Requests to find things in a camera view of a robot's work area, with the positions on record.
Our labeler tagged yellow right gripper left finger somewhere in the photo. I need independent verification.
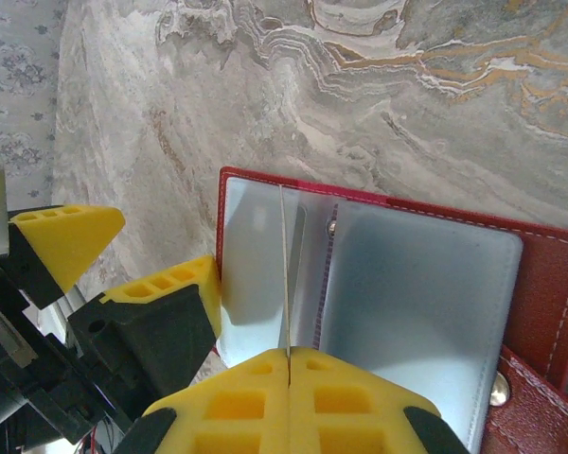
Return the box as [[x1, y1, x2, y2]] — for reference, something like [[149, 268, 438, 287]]
[[117, 347, 293, 454]]

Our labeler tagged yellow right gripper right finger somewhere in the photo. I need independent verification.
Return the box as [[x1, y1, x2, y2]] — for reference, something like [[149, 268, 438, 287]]
[[288, 347, 472, 454]]

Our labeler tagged red leather card holder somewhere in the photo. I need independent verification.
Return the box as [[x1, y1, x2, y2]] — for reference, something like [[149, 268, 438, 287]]
[[215, 165, 568, 454]]

